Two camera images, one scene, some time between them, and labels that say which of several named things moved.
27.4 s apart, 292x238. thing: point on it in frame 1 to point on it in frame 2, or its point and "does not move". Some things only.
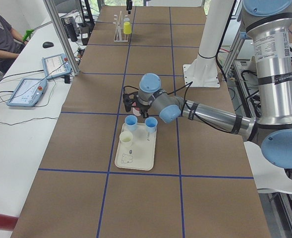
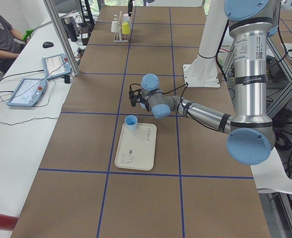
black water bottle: (71, 28) does not move
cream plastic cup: (126, 138) to (114, 27)
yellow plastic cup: (127, 28) does not move
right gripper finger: (129, 4) does not move
